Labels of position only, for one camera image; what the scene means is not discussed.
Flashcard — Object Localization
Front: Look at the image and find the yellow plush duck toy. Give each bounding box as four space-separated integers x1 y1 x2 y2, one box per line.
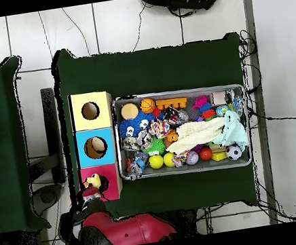
81 172 103 191

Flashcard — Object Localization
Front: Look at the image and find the cream waffle cloth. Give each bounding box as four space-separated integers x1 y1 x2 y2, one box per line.
162 115 230 157

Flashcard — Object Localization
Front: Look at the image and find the mint green waffle cloth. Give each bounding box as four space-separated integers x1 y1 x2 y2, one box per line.
208 107 251 156

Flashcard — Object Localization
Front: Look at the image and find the wooden box with three holes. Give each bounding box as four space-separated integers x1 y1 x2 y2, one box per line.
65 88 127 206

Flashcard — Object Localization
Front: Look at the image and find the shallow clear mesh bin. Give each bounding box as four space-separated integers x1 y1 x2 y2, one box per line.
108 79 255 185

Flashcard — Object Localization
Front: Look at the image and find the yellow ball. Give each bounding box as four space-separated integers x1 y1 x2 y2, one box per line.
147 153 166 171
162 151 178 168

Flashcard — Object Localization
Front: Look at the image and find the green spiky ball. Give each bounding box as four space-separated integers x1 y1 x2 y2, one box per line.
141 134 168 158

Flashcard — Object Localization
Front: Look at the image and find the blue fuzzy monster toy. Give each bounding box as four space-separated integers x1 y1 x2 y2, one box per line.
116 108 158 140

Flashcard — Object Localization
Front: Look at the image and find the dark green table cloth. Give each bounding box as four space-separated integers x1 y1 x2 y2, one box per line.
0 54 52 237
48 23 265 230

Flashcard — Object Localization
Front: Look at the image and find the tan round foam disc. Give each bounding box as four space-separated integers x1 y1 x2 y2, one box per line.
119 101 141 121

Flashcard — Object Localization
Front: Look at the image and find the orange plastic building block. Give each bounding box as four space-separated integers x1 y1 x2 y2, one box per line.
154 95 189 113
164 129 181 145

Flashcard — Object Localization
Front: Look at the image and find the orange toy basketball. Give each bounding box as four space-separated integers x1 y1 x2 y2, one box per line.
138 96 158 115

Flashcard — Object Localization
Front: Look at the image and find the purple spiky ball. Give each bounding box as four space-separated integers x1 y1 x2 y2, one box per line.
191 143 206 154

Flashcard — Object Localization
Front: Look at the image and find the small soccer ball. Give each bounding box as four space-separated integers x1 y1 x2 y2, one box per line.
224 143 244 162

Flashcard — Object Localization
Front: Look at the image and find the small globe ball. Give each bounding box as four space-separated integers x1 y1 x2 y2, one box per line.
215 103 232 118

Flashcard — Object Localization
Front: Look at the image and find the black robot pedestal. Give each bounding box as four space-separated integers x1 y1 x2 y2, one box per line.
155 206 200 242

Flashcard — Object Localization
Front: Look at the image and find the black cable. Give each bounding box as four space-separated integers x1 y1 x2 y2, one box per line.
247 100 296 128

